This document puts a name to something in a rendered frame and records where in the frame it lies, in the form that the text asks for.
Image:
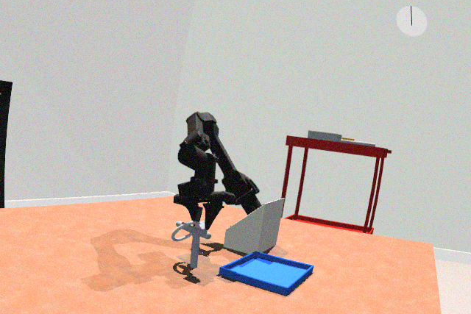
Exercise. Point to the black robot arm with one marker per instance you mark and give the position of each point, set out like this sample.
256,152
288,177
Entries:
203,134

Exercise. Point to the grey cylindrical bar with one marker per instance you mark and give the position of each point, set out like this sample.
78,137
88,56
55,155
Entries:
196,234

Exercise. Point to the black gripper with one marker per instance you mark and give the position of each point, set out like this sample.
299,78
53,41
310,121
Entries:
214,200

